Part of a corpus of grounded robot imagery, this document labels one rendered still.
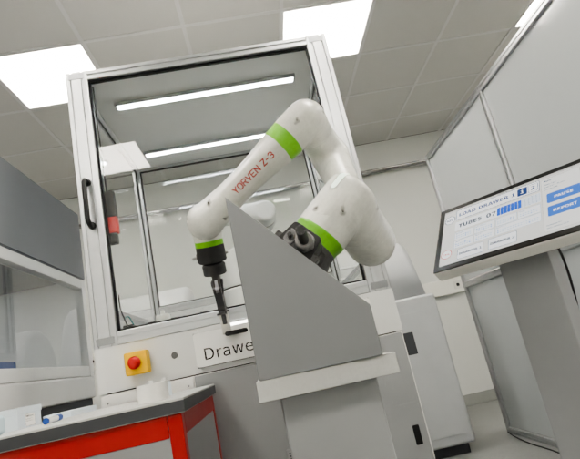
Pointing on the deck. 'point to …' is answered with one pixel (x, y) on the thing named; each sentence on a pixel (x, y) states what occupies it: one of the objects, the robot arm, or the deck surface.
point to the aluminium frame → (379, 279)
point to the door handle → (86, 203)
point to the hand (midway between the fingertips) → (225, 322)
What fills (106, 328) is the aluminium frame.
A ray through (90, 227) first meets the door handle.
